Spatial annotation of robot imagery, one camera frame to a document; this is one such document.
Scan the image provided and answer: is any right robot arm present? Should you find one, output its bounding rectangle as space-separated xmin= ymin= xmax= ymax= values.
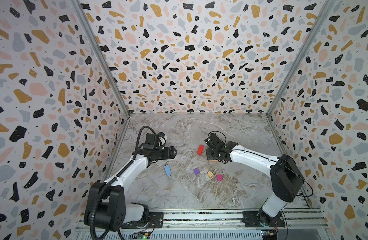
xmin=205 ymin=133 xmax=305 ymax=227

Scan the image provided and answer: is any light blue block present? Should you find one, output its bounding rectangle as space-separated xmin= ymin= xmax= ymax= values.
xmin=164 ymin=165 xmax=172 ymax=176

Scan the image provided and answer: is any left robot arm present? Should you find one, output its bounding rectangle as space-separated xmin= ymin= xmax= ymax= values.
xmin=84 ymin=132 xmax=178 ymax=239

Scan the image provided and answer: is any red block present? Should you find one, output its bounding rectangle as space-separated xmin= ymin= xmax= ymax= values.
xmin=197 ymin=145 xmax=204 ymax=156

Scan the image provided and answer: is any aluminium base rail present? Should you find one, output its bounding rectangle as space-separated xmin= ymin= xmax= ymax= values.
xmin=74 ymin=208 xmax=331 ymax=240

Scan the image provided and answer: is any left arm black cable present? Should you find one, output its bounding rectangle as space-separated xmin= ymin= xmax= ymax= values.
xmin=89 ymin=125 xmax=161 ymax=240

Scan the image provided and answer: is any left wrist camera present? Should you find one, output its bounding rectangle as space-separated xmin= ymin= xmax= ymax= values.
xmin=158 ymin=132 xmax=166 ymax=146

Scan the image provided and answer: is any ridged natural wood cube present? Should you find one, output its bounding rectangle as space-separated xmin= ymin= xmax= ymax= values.
xmin=207 ymin=171 xmax=215 ymax=180

